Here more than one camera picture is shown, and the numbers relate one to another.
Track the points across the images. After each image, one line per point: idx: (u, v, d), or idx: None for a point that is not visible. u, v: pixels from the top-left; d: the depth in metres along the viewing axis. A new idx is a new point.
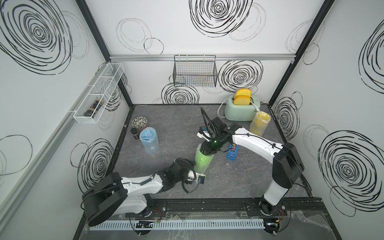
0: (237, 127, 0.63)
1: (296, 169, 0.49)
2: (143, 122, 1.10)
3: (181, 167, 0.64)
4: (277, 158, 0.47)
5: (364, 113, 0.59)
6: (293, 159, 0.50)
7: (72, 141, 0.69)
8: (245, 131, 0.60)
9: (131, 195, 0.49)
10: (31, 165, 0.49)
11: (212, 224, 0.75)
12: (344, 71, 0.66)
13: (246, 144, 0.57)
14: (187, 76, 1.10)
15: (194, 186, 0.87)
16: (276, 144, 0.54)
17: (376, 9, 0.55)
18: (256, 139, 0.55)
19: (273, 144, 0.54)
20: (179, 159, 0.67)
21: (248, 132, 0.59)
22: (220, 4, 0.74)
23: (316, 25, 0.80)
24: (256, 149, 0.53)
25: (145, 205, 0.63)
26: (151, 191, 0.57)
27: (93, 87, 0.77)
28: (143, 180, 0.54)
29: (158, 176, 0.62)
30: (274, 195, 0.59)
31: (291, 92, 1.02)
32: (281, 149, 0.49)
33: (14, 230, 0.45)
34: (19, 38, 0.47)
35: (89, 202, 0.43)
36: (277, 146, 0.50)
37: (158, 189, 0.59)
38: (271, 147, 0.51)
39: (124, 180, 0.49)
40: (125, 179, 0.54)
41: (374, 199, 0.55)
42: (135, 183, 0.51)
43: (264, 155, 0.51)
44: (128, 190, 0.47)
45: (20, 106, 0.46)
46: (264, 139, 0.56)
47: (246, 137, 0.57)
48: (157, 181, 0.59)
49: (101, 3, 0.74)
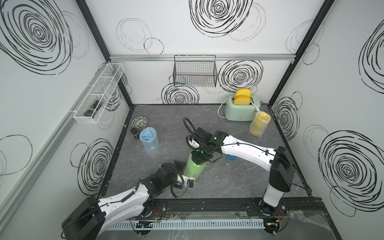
0: (224, 136, 0.59)
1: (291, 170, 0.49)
2: (143, 122, 1.10)
3: (167, 172, 0.64)
4: (274, 168, 0.45)
5: (363, 113, 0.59)
6: (287, 163, 0.50)
7: (73, 141, 0.69)
8: (235, 140, 0.56)
9: (114, 213, 0.48)
10: (31, 165, 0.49)
11: (212, 224, 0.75)
12: (344, 71, 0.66)
13: (238, 154, 0.53)
14: (187, 76, 1.10)
15: (183, 190, 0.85)
16: (269, 151, 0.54)
17: (376, 9, 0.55)
18: (248, 147, 0.52)
19: (267, 151, 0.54)
20: (165, 165, 0.66)
21: (238, 140, 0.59)
22: (220, 4, 0.74)
23: (316, 26, 0.80)
24: (249, 157, 0.50)
25: (142, 208, 0.63)
26: (137, 203, 0.57)
27: (93, 87, 0.77)
28: (124, 196, 0.52)
29: (143, 186, 0.60)
30: (273, 196, 0.57)
31: (291, 92, 1.02)
32: (276, 156, 0.47)
33: (15, 231, 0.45)
34: (19, 38, 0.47)
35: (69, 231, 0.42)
36: (270, 153, 0.48)
37: (145, 199, 0.59)
38: (264, 155, 0.48)
39: (102, 201, 0.47)
40: (103, 200, 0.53)
41: (374, 199, 0.55)
42: (115, 201, 0.49)
43: (259, 162, 0.49)
44: (107, 212, 0.45)
45: (20, 106, 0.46)
46: (257, 146, 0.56)
47: (236, 146, 0.54)
48: (140, 193, 0.57)
49: (101, 3, 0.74)
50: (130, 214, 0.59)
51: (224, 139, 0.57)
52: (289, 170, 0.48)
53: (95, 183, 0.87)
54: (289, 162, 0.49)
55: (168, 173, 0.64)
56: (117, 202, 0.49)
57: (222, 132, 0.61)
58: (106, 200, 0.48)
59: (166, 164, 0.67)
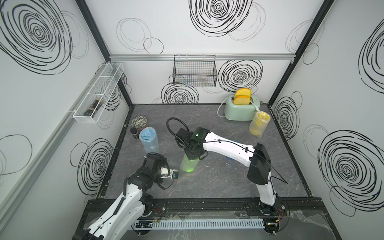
0: (205, 133, 0.58)
1: (267, 163, 0.53)
2: (143, 122, 1.10)
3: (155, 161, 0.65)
4: (253, 164, 0.48)
5: (363, 114, 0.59)
6: (264, 160, 0.53)
7: (73, 141, 0.69)
8: (217, 138, 0.56)
9: (114, 229, 0.47)
10: (31, 165, 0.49)
11: (212, 224, 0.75)
12: (344, 71, 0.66)
13: (220, 151, 0.54)
14: (187, 76, 1.10)
15: (179, 189, 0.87)
16: (249, 148, 0.51)
17: (376, 9, 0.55)
18: (229, 144, 0.53)
19: (247, 148, 0.51)
20: (149, 156, 0.65)
21: (219, 137, 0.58)
22: (220, 4, 0.74)
23: (316, 26, 0.80)
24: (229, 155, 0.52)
25: (143, 205, 0.64)
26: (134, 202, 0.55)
27: (93, 87, 0.77)
28: (116, 208, 0.49)
29: (133, 185, 0.57)
30: (266, 195, 0.59)
31: (291, 92, 1.02)
32: (254, 154, 0.49)
33: (14, 231, 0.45)
34: (19, 38, 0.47)
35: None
36: (250, 150, 0.51)
37: (141, 195, 0.57)
38: (245, 152, 0.50)
39: (92, 228, 0.43)
40: (94, 225, 0.44)
41: (374, 199, 0.55)
42: (109, 218, 0.46)
43: (240, 160, 0.51)
44: (104, 234, 0.42)
45: (19, 106, 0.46)
46: (238, 144, 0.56)
47: (218, 144, 0.54)
48: (132, 194, 0.54)
49: (101, 3, 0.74)
50: (135, 217, 0.60)
51: (205, 137, 0.57)
52: (266, 166, 0.52)
53: (95, 183, 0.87)
54: (266, 158, 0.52)
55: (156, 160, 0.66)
56: (110, 217, 0.46)
57: (204, 129, 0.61)
58: (97, 223, 0.44)
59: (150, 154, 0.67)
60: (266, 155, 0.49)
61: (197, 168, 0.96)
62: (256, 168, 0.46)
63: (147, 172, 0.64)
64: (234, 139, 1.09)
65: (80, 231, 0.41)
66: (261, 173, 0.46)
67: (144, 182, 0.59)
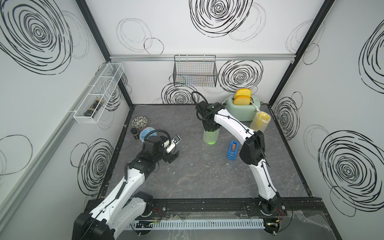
0: (220, 108, 0.68)
1: (259, 149, 0.60)
2: (143, 122, 1.10)
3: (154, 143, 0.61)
4: (245, 142, 0.57)
5: (363, 114, 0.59)
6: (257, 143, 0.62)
7: (73, 141, 0.69)
8: (227, 114, 0.65)
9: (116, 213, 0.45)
10: (31, 165, 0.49)
11: (212, 224, 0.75)
12: (344, 71, 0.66)
13: (225, 126, 0.64)
14: (187, 76, 1.10)
15: (179, 189, 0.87)
16: (250, 130, 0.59)
17: (376, 9, 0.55)
18: (236, 123, 0.62)
19: (247, 129, 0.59)
20: (148, 137, 0.62)
21: (230, 115, 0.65)
22: (220, 4, 0.74)
23: (316, 26, 0.80)
24: (231, 130, 0.62)
25: (145, 202, 0.64)
26: (136, 187, 0.53)
27: (93, 87, 0.77)
28: (117, 192, 0.47)
29: (134, 169, 0.55)
30: (260, 184, 0.64)
31: (291, 93, 1.01)
32: (252, 135, 0.58)
33: (14, 231, 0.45)
34: (19, 38, 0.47)
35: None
36: (250, 132, 0.59)
37: (143, 179, 0.56)
38: (244, 132, 0.59)
39: (94, 212, 0.42)
40: (96, 209, 0.42)
41: (374, 199, 0.55)
42: (111, 202, 0.44)
43: (237, 137, 0.60)
44: (107, 216, 0.41)
45: (19, 106, 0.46)
46: (242, 124, 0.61)
47: (226, 120, 0.63)
48: (133, 177, 0.52)
49: (101, 3, 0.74)
50: (137, 213, 0.60)
51: (219, 110, 0.67)
52: (259, 149, 0.60)
53: (95, 183, 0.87)
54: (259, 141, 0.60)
55: (155, 142, 0.61)
56: (112, 201, 0.45)
57: (220, 105, 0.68)
58: (99, 208, 0.43)
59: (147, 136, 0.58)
60: (261, 141, 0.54)
61: (197, 168, 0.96)
62: (247, 145, 0.55)
63: (147, 157, 0.61)
64: (234, 139, 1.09)
65: (82, 214, 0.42)
66: (251, 151, 0.54)
67: (146, 166, 0.57)
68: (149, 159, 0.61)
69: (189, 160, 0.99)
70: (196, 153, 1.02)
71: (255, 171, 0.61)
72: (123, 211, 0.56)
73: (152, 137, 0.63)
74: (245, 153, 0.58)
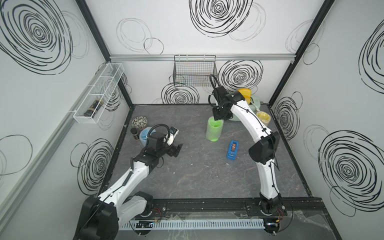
0: (240, 98, 0.62)
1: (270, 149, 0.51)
2: (143, 122, 1.10)
3: (157, 139, 0.63)
4: (260, 141, 0.54)
5: (364, 114, 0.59)
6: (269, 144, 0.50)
7: (73, 141, 0.69)
8: (246, 107, 0.60)
9: (122, 200, 0.46)
10: (31, 165, 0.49)
11: (212, 224, 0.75)
12: (344, 71, 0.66)
13: (242, 119, 0.61)
14: (187, 76, 1.10)
15: (179, 189, 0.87)
16: (267, 129, 0.56)
17: (376, 9, 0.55)
18: (254, 118, 0.58)
19: (265, 128, 0.56)
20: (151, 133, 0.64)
21: (249, 108, 0.60)
22: (220, 4, 0.74)
23: (316, 26, 0.80)
24: (248, 125, 0.59)
25: (145, 200, 0.65)
26: (140, 179, 0.55)
27: (93, 87, 0.77)
28: (124, 180, 0.49)
29: (140, 162, 0.58)
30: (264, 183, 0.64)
31: (291, 93, 1.01)
32: (268, 135, 0.55)
33: (15, 230, 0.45)
34: (19, 38, 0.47)
35: (89, 232, 0.40)
36: (267, 132, 0.55)
37: (147, 172, 0.58)
38: (261, 130, 0.56)
39: (102, 196, 0.43)
40: (104, 193, 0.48)
41: (374, 199, 0.55)
42: (118, 188, 0.46)
43: (252, 134, 0.58)
44: (114, 201, 0.42)
45: (19, 106, 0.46)
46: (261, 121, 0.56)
47: (245, 113, 0.59)
48: (139, 169, 0.54)
49: (101, 3, 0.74)
50: (137, 210, 0.60)
51: (239, 101, 0.62)
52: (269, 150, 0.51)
53: (95, 183, 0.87)
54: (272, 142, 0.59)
55: (159, 139, 0.64)
56: (119, 188, 0.46)
57: (241, 95, 0.63)
58: (107, 193, 0.44)
59: (149, 132, 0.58)
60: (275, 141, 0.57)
61: (197, 168, 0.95)
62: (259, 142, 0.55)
63: (151, 152, 0.64)
64: (234, 139, 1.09)
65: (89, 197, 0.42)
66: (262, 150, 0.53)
67: (150, 160, 0.59)
68: (153, 154, 0.64)
69: (189, 160, 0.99)
70: (196, 153, 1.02)
71: (261, 170, 0.61)
72: (124, 205, 0.57)
73: (155, 133, 0.65)
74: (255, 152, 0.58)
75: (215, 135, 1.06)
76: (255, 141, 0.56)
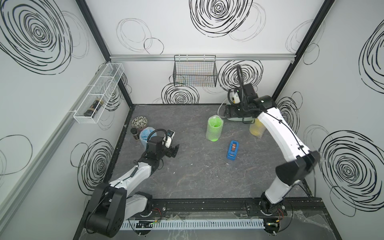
0: (271, 105, 0.52)
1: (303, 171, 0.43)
2: (143, 122, 1.10)
3: (156, 144, 0.68)
4: (295, 161, 0.45)
5: (364, 114, 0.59)
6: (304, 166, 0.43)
7: (73, 141, 0.69)
8: (278, 117, 0.50)
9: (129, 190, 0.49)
10: (31, 165, 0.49)
11: (212, 224, 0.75)
12: (344, 71, 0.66)
13: (270, 131, 0.52)
14: (187, 76, 1.10)
15: (179, 189, 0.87)
16: (304, 148, 0.46)
17: (376, 9, 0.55)
18: (288, 131, 0.48)
19: (301, 146, 0.46)
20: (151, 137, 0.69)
21: (281, 119, 0.50)
22: (220, 4, 0.74)
23: (316, 26, 0.80)
24: (278, 139, 0.49)
25: (146, 198, 0.65)
26: (143, 178, 0.59)
27: (93, 87, 0.77)
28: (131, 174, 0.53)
29: (143, 162, 0.63)
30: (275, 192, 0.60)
31: (291, 93, 1.01)
32: (306, 156, 0.44)
33: (14, 230, 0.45)
34: (19, 38, 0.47)
35: (97, 219, 0.41)
36: (304, 150, 0.45)
37: (149, 172, 0.62)
38: (296, 148, 0.45)
39: (113, 183, 0.47)
40: (114, 182, 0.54)
41: (374, 199, 0.55)
42: (126, 178, 0.50)
43: (283, 150, 0.49)
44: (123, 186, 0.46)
45: (19, 106, 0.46)
46: (296, 136, 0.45)
47: (277, 124, 0.49)
48: (142, 166, 0.59)
49: (101, 3, 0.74)
50: (139, 207, 0.61)
51: (269, 108, 0.52)
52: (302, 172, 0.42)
53: (95, 183, 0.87)
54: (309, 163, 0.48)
55: (158, 143, 0.68)
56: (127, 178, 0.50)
57: (273, 101, 0.53)
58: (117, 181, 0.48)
59: (149, 137, 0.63)
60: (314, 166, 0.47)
61: (197, 168, 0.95)
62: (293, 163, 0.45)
63: (151, 155, 0.68)
64: (234, 139, 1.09)
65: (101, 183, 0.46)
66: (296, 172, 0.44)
67: (152, 163, 0.64)
68: (153, 157, 0.68)
69: (189, 160, 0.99)
70: (196, 153, 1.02)
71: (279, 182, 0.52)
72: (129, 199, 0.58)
73: (154, 137, 0.69)
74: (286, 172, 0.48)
75: (215, 135, 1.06)
76: (286, 160, 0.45)
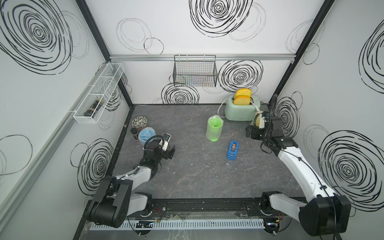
0: (291, 146, 0.54)
1: (332, 221, 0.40)
2: (143, 122, 1.10)
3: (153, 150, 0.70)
4: (316, 200, 0.41)
5: (364, 114, 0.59)
6: (329, 208, 0.38)
7: (73, 141, 0.69)
8: (298, 155, 0.51)
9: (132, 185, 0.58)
10: (31, 165, 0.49)
11: (212, 224, 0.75)
12: (344, 71, 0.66)
13: (292, 168, 0.51)
14: (187, 76, 1.10)
15: (179, 189, 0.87)
16: (328, 189, 0.42)
17: (376, 9, 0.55)
18: (308, 169, 0.47)
19: (324, 187, 0.43)
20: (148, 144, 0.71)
21: (302, 157, 0.51)
22: (220, 4, 0.74)
23: (316, 26, 0.80)
24: (299, 177, 0.48)
25: (146, 196, 0.66)
26: (145, 179, 0.62)
27: (93, 87, 0.77)
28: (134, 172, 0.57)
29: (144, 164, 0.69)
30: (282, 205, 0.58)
31: (291, 93, 1.01)
32: (330, 199, 0.40)
33: (14, 230, 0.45)
34: (19, 38, 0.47)
35: (102, 211, 0.41)
36: (327, 192, 0.42)
37: (149, 173, 0.65)
38: (319, 188, 0.43)
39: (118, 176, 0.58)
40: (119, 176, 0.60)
41: (374, 199, 0.55)
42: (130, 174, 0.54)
43: (306, 190, 0.45)
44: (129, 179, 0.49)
45: (19, 106, 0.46)
46: (317, 176, 0.45)
47: (296, 161, 0.50)
48: (142, 168, 0.63)
49: (101, 3, 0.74)
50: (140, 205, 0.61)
51: (287, 146, 0.54)
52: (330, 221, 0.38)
53: (95, 183, 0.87)
54: (333, 207, 0.42)
55: (155, 148, 0.70)
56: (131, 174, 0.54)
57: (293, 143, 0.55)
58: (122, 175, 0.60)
59: (146, 144, 0.71)
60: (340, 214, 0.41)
61: (197, 168, 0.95)
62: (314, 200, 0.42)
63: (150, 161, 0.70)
64: (234, 139, 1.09)
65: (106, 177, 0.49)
66: (320, 212, 0.38)
67: (152, 168, 0.67)
68: (152, 162, 0.70)
69: (189, 160, 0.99)
70: (196, 153, 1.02)
71: (294, 204, 0.55)
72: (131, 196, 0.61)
73: (151, 143, 0.71)
74: (309, 214, 0.42)
75: (215, 135, 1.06)
76: (308, 200, 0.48)
